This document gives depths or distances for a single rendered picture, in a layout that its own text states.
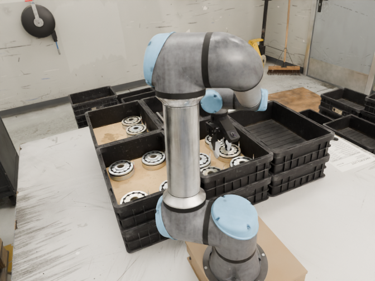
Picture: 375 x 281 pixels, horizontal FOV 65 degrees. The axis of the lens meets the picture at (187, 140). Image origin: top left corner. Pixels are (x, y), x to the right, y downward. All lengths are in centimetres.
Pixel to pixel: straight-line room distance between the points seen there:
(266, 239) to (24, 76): 385
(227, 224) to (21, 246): 84
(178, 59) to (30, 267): 90
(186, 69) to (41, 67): 380
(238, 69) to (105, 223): 86
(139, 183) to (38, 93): 339
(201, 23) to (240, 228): 425
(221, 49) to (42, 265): 95
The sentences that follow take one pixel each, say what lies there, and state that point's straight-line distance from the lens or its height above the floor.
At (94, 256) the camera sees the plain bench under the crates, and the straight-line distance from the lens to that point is 115.
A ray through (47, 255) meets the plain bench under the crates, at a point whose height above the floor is 70.
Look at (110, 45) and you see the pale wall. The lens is 437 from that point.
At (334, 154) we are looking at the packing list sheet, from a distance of 160.
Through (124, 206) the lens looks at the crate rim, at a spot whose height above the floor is 93.
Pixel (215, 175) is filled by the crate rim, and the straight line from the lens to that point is 101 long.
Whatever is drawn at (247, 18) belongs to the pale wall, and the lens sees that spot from 524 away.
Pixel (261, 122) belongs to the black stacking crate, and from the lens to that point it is 154.
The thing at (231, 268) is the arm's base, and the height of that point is 85.
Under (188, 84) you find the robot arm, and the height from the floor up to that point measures 134.
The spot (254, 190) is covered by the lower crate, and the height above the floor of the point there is 78.
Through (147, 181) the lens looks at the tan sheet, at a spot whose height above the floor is 83.
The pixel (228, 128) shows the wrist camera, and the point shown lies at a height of 100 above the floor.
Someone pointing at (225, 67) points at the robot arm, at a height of 138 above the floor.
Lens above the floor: 155
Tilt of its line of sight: 31 degrees down
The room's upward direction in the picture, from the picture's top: 5 degrees counter-clockwise
